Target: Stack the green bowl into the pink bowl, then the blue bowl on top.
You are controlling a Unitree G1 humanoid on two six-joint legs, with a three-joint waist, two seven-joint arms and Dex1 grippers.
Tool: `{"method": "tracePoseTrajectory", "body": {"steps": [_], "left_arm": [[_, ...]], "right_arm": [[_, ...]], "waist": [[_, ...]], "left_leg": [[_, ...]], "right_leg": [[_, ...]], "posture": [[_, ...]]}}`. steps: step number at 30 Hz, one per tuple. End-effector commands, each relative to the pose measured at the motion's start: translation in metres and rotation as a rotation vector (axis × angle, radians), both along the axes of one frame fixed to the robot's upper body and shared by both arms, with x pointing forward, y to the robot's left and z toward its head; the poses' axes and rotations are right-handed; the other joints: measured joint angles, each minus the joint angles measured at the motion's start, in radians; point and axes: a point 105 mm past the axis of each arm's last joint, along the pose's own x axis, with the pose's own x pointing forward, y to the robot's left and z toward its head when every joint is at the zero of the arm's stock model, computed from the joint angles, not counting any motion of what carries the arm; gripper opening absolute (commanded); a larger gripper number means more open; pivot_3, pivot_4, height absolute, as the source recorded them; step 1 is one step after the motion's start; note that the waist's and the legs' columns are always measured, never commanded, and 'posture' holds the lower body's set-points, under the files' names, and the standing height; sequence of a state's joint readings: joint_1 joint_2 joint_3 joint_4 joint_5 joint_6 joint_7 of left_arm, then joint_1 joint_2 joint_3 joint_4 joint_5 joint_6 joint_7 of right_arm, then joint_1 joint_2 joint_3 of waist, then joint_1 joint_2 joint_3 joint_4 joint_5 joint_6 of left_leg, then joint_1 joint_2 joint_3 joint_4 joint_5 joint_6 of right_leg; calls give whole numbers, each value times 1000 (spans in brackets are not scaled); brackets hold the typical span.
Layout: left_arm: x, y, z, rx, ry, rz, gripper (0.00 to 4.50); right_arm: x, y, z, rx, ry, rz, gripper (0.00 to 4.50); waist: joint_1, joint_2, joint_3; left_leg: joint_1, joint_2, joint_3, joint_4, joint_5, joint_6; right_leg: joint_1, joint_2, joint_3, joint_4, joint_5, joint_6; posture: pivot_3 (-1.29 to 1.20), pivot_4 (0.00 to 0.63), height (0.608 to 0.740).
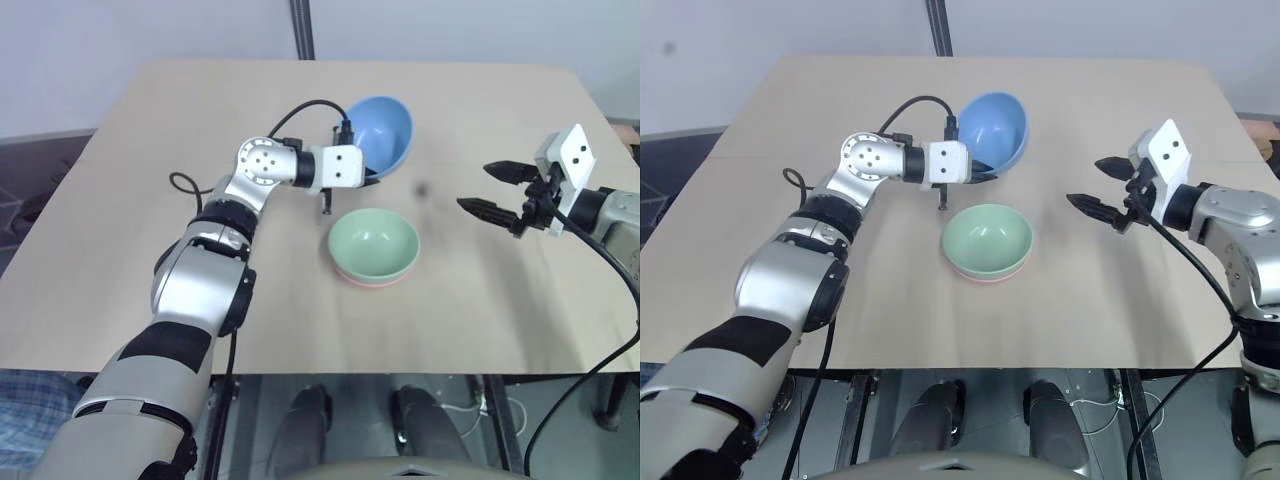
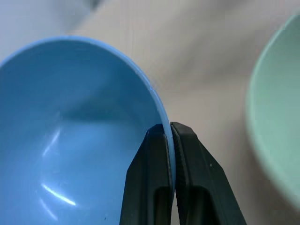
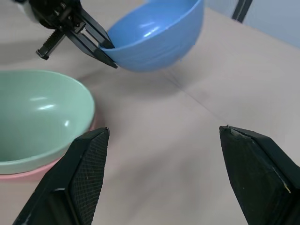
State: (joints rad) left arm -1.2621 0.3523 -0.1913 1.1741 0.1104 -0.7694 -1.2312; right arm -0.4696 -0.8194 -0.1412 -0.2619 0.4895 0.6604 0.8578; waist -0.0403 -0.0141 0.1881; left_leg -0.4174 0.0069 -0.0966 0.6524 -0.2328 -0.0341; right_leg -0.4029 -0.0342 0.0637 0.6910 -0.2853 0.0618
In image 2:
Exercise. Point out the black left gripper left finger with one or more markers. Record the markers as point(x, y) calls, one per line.
point(145, 178)

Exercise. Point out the blue plastic bowl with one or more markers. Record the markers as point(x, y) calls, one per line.
point(70, 131)

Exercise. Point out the green plastic bowl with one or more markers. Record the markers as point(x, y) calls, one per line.
point(276, 117)

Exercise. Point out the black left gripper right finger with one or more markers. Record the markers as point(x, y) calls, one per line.
point(199, 173)

